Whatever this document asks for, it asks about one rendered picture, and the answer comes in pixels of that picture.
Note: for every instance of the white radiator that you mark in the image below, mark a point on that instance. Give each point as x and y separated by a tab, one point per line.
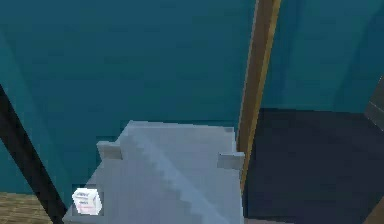
173	180

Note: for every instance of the white medicine box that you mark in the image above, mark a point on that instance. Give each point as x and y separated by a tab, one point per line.
86	201

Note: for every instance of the black slanted bar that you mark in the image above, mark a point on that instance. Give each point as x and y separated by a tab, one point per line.
26	156

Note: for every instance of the grey block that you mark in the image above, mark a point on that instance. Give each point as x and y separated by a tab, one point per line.
376	103

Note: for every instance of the wooden door frame post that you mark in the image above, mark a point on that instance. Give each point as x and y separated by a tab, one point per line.
258	83

